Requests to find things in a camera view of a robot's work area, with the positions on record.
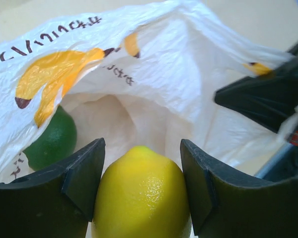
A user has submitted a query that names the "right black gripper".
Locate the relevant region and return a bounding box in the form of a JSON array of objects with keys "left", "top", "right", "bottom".
[{"left": 214, "top": 43, "right": 298, "bottom": 183}]

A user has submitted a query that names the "yellow lemon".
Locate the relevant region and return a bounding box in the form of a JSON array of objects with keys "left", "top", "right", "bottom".
[{"left": 91, "top": 146, "right": 191, "bottom": 238}]

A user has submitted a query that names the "translucent plastic bag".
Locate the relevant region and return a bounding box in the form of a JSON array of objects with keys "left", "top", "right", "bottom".
[{"left": 0, "top": 0, "right": 291, "bottom": 183}]

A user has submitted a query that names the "green lime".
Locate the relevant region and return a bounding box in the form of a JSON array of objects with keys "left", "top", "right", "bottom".
[{"left": 23, "top": 106, "right": 77, "bottom": 171}]

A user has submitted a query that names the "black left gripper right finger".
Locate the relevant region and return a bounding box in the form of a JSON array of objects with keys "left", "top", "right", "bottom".
[{"left": 180, "top": 139, "right": 298, "bottom": 238}]

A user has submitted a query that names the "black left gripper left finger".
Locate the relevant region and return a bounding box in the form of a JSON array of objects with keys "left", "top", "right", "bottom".
[{"left": 0, "top": 138, "right": 105, "bottom": 238}]

